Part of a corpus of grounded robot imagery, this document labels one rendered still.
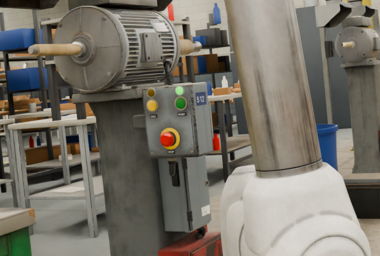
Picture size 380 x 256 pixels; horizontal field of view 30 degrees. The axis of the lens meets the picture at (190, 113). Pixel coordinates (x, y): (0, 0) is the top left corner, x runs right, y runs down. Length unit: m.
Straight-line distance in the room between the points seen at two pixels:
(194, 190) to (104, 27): 0.57
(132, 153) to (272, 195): 1.25
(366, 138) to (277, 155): 4.32
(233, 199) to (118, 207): 1.11
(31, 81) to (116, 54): 7.08
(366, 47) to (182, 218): 3.14
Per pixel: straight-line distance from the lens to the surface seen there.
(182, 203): 2.19
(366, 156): 5.35
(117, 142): 2.25
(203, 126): 1.95
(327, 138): 4.65
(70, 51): 2.03
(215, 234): 2.34
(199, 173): 2.25
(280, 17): 1.02
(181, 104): 1.92
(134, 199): 2.25
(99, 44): 2.07
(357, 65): 5.21
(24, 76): 9.15
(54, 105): 5.49
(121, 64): 2.06
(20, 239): 1.33
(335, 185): 1.04
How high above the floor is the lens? 1.14
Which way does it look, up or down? 3 degrees down
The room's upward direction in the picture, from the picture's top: 6 degrees counter-clockwise
